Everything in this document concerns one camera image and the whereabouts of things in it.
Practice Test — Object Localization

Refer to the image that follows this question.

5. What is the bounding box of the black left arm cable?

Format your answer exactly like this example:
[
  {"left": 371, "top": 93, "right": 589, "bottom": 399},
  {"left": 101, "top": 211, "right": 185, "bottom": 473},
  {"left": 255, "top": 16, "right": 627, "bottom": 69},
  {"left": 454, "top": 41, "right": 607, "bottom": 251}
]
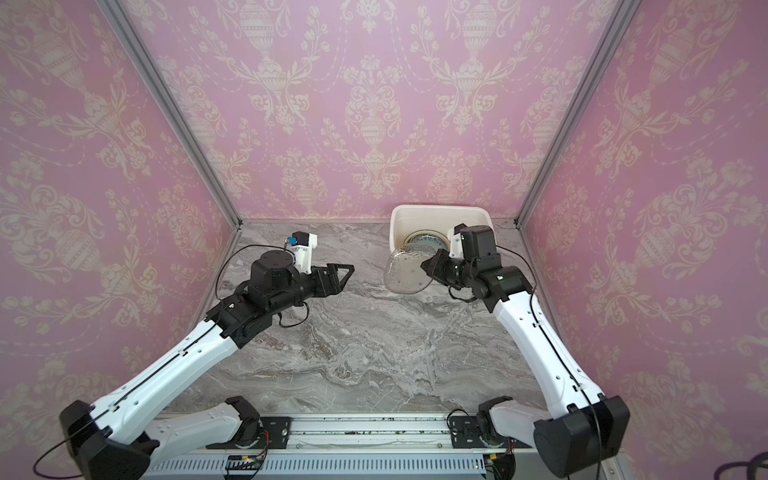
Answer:
[{"left": 32, "top": 242, "right": 295, "bottom": 480}]

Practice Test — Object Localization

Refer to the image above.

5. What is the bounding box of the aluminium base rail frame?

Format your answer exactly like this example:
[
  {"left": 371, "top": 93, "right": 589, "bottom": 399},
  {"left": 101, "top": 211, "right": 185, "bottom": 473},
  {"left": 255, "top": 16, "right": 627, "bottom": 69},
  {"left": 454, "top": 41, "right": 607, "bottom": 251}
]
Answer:
[{"left": 142, "top": 410, "right": 554, "bottom": 479}]

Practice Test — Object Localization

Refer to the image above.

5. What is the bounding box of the aluminium right corner post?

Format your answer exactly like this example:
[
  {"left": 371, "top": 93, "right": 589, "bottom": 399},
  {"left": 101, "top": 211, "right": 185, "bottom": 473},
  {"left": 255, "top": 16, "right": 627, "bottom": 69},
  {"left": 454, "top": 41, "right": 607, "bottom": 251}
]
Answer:
[{"left": 515, "top": 0, "right": 641, "bottom": 232}]

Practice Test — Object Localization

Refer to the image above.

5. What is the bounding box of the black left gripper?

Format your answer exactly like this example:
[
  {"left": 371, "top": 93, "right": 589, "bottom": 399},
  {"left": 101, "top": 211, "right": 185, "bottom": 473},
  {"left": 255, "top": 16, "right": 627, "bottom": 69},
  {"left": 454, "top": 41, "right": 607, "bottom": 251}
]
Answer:
[{"left": 269, "top": 261, "right": 356, "bottom": 315}]

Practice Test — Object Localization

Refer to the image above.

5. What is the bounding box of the teal blue floral plate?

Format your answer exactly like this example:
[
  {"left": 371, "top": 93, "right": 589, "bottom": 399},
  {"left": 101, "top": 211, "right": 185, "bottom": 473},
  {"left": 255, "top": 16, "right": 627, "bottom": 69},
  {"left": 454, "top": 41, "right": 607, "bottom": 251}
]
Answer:
[{"left": 403, "top": 229, "right": 450, "bottom": 251}]

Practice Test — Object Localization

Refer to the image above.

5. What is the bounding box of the clear glass plate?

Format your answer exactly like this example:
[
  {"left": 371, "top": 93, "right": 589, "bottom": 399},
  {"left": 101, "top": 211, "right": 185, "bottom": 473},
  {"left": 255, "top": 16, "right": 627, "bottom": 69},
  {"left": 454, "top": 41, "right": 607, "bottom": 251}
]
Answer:
[{"left": 383, "top": 245, "right": 436, "bottom": 295}]

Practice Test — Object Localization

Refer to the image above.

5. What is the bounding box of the white plastic bin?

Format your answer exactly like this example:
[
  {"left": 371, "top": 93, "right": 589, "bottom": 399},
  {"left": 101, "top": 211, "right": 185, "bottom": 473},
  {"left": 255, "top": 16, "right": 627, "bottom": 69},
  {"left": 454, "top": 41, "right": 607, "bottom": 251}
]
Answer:
[{"left": 389, "top": 205, "right": 493, "bottom": 251}]

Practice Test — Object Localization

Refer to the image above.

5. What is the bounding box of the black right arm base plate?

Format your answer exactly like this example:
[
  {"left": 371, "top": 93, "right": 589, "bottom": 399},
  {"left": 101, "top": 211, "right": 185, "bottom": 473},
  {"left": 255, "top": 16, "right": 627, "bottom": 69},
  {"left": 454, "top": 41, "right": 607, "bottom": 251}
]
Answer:
[{"left": 446, "top": 412, "right": 497, "bottom": 449}]

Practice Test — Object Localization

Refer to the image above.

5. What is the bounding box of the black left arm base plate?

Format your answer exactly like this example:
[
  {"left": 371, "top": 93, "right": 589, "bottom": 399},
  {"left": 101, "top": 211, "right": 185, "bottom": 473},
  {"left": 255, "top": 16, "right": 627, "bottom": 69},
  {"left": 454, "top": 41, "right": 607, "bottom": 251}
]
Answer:
[{"left": 234, "top": 416, "right": 292, "bottom": 450}]

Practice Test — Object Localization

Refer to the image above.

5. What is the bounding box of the aluminium corner post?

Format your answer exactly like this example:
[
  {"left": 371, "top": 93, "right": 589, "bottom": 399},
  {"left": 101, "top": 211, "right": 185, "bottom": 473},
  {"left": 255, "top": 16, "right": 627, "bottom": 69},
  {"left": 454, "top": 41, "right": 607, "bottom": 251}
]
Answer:
[
  {"left": 515, "top": 0, "right": 641, "bottom": 232},
  {"left": 96, "top": 0, "right": 242, "bottom": 230}
]

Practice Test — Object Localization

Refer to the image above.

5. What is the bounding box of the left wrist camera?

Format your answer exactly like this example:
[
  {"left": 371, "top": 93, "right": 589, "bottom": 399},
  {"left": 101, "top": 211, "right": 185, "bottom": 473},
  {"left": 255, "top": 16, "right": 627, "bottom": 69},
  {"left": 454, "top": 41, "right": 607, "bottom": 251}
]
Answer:
[{"left": 288, "top": 231, "right": 318, "bottom": 275}]

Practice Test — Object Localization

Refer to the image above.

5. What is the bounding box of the aluminium left corner post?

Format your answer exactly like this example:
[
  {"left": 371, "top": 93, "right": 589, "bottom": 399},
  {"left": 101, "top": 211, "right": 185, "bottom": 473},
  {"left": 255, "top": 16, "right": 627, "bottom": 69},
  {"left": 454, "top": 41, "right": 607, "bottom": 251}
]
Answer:
[{"left": 96, "top": 0, "right": 242, "bottom": 230}]

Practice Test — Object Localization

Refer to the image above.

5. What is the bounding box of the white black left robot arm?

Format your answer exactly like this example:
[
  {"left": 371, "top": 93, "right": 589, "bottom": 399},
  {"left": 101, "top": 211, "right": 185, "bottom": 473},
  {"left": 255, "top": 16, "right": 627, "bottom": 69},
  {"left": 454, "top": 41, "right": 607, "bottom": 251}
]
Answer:
[{"left": 59, "top": 249, "right": 354, "bottom": 479}]

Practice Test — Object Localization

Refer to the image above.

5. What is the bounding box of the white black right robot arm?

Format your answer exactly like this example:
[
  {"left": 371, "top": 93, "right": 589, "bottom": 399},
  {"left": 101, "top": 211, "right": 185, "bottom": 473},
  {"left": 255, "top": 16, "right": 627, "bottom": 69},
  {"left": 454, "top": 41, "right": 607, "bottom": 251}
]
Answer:
[{"left": 421, "top": 224, "right": 630, "bottom": 478}]

